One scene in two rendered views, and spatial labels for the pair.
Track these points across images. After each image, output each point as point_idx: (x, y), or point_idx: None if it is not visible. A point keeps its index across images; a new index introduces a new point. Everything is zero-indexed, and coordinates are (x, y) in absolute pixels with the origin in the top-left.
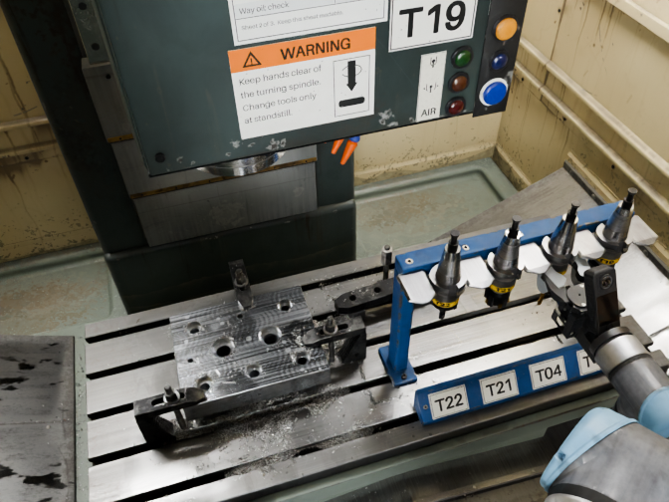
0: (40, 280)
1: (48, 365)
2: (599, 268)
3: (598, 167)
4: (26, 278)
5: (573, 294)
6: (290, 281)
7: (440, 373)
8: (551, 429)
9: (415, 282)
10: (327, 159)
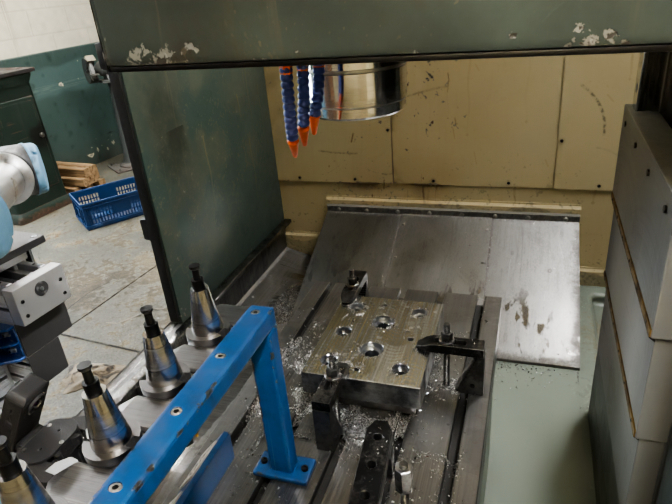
0: None
1: (541, 344)
2: (27, 383)
3: None
4: None
5: (66, 425)
6: (474, 433)
7: (241, 501)
8: None
9: (233, 313)
10: (669, 485)
